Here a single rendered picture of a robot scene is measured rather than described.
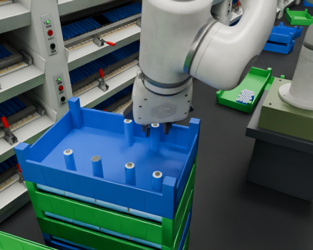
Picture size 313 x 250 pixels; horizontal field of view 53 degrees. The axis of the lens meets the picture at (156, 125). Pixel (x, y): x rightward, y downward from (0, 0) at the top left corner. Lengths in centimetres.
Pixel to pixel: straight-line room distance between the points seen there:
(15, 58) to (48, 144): 45
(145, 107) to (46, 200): 29
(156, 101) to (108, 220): 25
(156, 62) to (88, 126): 38
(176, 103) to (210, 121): 114
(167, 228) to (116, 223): 10
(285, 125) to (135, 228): 70
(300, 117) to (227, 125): 60
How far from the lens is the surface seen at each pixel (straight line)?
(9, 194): 121
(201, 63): 39
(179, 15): 37
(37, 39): 104
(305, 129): 114
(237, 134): 160
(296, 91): 118
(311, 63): 113
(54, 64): 110
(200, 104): 180
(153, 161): 65
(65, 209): 66
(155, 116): 55
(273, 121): 114
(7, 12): 100
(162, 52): 41
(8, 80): 104
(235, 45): 39
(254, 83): 193
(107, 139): 72
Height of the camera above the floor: 91
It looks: 35 degrees down
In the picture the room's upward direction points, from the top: straight up
